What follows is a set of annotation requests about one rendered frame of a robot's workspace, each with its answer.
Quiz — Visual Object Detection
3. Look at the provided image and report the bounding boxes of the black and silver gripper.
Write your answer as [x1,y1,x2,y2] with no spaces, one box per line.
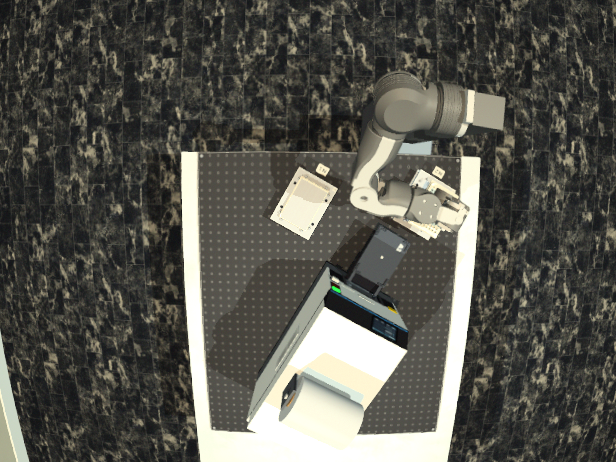
[434,188,470,212]

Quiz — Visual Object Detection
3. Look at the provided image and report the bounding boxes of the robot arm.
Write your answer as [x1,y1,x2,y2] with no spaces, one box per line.
[350,71,475,233]

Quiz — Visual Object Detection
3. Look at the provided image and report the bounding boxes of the small white label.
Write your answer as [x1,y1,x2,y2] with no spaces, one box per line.
[433,166,445,178]
[316,164,329,176]

